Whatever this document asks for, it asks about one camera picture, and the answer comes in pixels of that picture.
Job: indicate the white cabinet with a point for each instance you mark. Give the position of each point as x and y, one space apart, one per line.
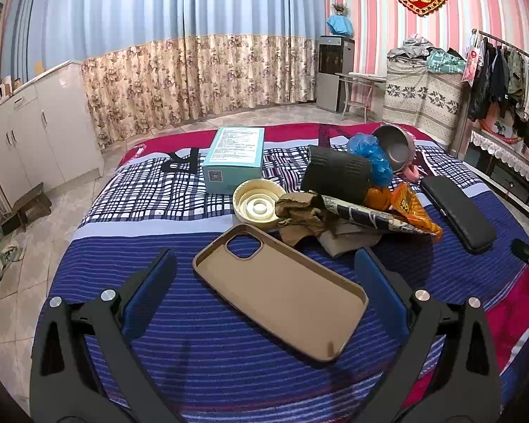
39 136

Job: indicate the clothes rack with garments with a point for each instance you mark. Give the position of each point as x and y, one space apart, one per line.
507 79

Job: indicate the striped plaid blanket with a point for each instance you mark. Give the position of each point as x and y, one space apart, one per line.
158 211

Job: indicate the cream round plastic lid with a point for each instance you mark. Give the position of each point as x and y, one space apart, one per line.
258 205

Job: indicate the blue and floral curtain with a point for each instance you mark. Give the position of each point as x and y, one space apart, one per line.
158 53

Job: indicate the beige cardboard piece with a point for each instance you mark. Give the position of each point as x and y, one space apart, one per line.
348 240

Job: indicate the cabinet under patterned cloth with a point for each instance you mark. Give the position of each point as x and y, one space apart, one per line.
423 97

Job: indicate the black ribbed object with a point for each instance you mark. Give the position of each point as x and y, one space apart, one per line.
335 174

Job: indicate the grey water dispenser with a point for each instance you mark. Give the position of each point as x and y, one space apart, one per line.
333 79

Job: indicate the beige phone case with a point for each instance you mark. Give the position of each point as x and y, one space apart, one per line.
282 293

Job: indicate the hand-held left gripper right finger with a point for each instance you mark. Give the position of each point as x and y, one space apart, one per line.
379 293

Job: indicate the dark patterned wrapper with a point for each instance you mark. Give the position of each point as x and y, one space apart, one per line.
370 219

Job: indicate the black case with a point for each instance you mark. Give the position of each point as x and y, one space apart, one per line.
458 213

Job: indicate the crumpled brown paper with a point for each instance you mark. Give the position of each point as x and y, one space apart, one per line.
302 216

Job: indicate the small wooden stool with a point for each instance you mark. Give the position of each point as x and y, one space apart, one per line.
34 205

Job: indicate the orange snack packet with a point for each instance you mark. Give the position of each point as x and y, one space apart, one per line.
412 209

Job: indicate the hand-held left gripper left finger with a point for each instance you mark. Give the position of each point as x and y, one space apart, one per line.
152 293

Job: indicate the pile of clothes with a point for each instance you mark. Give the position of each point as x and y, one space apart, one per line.
423 53

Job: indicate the small metal table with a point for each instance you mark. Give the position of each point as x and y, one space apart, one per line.
361 81

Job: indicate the pink mug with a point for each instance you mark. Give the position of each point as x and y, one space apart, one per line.
394 145

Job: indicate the blue covered bottle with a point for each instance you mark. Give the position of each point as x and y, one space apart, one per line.
339 25

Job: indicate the teal cardboard box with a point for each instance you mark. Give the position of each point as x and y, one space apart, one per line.
233 158

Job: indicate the blue plastic bag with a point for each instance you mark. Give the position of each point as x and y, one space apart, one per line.
374 156

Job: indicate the low cabinet with lace cloth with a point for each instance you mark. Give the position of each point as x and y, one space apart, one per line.
507 158

